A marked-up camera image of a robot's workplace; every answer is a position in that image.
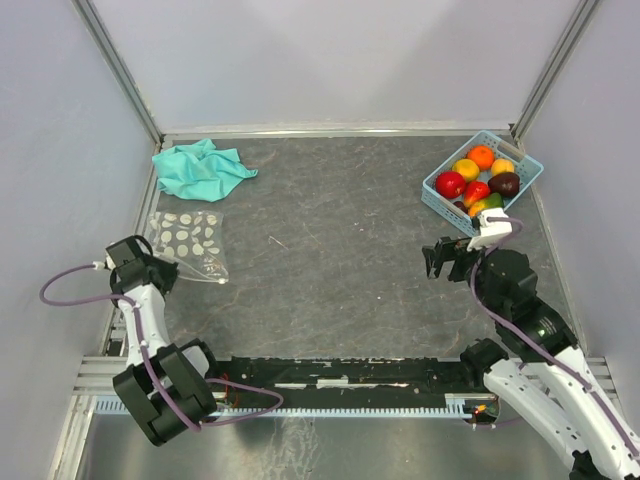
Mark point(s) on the yellow orange fruit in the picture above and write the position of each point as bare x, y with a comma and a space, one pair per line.
467, 168

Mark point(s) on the red strawberry pear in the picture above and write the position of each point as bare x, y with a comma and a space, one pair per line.
475, 191

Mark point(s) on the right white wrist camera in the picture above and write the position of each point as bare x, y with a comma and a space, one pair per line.
493, 225

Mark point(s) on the teal crumpled cloth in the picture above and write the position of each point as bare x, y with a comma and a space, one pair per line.
200, 171

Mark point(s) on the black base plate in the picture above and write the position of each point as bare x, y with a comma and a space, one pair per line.
369, 383

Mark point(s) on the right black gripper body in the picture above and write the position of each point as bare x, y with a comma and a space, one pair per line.
471, 258

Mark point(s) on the dark purple avocado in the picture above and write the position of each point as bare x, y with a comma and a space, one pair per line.
506, 184

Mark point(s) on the orange tangerine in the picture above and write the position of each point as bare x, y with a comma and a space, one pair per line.
482, 156

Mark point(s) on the light blue cable duct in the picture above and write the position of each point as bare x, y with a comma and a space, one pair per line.
455, 408

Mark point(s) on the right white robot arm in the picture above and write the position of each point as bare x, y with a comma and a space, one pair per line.
538, 368

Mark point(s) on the clear dotted zip bag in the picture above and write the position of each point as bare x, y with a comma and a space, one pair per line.
193, 240

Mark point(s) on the green orange mango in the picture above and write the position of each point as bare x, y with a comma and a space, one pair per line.
492, 201

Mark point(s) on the small dark plum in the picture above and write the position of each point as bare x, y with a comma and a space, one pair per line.
460, 206

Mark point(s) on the light blue plastic basket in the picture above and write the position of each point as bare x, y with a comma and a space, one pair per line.
485, 171

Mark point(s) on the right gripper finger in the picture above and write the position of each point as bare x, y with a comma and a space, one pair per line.
433, 260
454, 252

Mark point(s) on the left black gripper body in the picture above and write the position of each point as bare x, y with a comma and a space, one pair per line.
166, 270

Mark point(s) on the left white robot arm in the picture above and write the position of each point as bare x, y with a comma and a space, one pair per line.
163, 386

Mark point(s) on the red apple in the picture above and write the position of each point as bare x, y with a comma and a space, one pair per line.
450, 185

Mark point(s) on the aluminium frame rail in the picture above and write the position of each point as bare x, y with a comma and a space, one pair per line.
96, 373

